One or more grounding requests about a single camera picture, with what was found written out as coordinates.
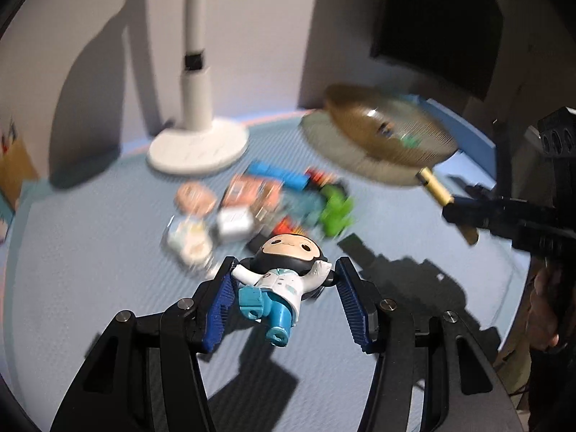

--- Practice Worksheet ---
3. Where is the white coat boy figurine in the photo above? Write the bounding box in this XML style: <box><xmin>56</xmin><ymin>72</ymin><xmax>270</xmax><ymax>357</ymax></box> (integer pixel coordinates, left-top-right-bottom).
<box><xmin>231</xmin><ymin>233</ymin><xmax>332</xmax><ymax>347</ymax></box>

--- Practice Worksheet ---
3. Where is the clear plastic box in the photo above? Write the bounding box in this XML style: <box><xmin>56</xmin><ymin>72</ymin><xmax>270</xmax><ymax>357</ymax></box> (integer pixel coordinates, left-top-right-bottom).
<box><xmin>163</xmin><ymin>216</ymin><xmax>214</xmax><ymax>269</ymax></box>

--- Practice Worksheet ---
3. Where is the white charger plug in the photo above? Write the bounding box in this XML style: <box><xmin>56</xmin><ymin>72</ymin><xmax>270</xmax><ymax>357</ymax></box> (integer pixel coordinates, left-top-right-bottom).
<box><xmin>216</xmin><ymin>206</ymin><xmax>254</xmax><ymax>243</ymax></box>

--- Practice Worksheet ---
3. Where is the green frog toy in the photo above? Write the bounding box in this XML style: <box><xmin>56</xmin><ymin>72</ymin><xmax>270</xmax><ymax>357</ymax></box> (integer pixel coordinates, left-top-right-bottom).
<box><xmin>319</xmin><ymin>185</ymin><xmax>354</xmax><ymax>237</ymax></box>

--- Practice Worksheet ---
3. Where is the light blue plastic toy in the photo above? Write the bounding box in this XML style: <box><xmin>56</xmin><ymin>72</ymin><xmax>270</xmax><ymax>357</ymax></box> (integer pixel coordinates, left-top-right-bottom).
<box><xmin>282</xmin><ymin>190</ymin><xmax>325</xmax><ymax>227</ymax></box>

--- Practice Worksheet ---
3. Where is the pink oval tag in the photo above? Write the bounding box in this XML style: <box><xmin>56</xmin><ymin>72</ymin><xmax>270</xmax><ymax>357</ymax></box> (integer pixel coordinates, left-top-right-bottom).
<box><xmin>175</xmin><ymin>181</ymin><xmax>217</xmax><ymax>217</ymax></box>

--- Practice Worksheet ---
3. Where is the pink small carton box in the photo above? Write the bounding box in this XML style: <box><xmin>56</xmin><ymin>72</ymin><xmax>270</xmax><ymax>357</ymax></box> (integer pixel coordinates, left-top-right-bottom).
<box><xmin>221</xmin><ymin>175</ymin><xmax>282</xmax><ymax>217</ymax></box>

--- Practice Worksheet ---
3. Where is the black haired doll figure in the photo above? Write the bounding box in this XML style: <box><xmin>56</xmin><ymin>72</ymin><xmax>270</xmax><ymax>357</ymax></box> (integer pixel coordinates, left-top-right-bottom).
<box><xmin>305</xmin><ymin>167</ymin><xmax>350</xmax><ymax>197</ymax></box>

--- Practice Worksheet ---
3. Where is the blue rectangular lighter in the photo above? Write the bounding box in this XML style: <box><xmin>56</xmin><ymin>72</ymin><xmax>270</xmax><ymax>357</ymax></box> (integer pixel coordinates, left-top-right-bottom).
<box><xmin>246</xmin><ymin>161</ymin><xmax>310</xmax><ymax>191</ymax></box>

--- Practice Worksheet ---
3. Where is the teal plastic leaf toy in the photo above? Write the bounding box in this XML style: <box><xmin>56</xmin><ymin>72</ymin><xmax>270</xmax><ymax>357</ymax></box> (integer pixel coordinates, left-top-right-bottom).
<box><xmin>399</xmin><ymin>135</ymin><xmax>422</xmax><ymax>149</ymax></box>

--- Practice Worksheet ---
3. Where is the person right hand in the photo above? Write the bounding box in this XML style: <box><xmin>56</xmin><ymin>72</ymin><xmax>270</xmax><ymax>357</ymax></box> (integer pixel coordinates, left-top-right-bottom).
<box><xmin>525</xmin><ymin>265</ymin><xmax>575</xmax><ymax>351</ymax></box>

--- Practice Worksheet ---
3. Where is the white desk lamp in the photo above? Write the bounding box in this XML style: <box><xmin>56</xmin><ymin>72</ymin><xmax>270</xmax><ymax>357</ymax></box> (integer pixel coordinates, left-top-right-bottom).
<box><xmin>147</xmin><ymin>0</ymin><xmax>249</xmax><ymax>176</ymax></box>

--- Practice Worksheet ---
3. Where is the amber glass bowl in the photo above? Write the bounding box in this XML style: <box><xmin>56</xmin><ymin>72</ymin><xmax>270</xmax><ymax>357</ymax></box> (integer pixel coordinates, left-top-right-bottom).
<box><xmin>324</xmin><ymin>83</ymin><xmax>458</xmax><ymax>168</ymax></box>

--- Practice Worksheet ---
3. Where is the black computer monitor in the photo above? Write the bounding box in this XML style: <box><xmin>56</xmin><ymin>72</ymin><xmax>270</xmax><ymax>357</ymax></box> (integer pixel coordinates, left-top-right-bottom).
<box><xmin>370</xmin><ymin>0</ymin><xmax>504</xmax><ymax>100</ymax></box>

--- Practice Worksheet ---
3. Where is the brown pencil holder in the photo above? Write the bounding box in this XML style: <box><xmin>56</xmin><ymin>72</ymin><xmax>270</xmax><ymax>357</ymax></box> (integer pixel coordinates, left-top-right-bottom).
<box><xmin>0</xmin><ymin>121</ymin><xmax>40</xmax><ymax>211</ymax></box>

